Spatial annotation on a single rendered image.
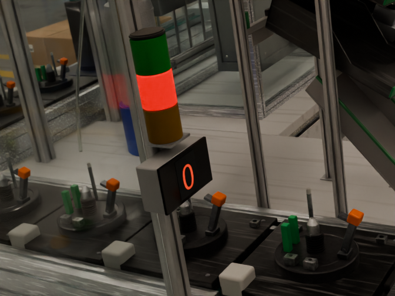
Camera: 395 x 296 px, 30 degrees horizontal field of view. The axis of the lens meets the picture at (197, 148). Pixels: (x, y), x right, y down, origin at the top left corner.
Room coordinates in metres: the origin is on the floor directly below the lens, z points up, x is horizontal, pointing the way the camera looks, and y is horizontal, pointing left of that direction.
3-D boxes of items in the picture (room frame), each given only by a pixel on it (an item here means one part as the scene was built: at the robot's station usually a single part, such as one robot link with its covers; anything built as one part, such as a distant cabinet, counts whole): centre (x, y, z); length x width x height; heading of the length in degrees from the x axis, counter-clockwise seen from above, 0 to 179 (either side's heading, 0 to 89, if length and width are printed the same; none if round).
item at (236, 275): (1.05, -0.03, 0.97); 0.05 x 0.05 x 0.04; 54
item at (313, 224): (1.07, -0.17, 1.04); 0.02 x 0.02 x 0.03
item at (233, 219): (1.22, 0.04, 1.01); 0.24 x 0.24 x 0.13; 54
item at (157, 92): (0.98, 0.04, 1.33); 0.05 x 0.05 x 0.05
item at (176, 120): (0.98, 0.04, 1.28); 0.05 x 0.05 x 0.05
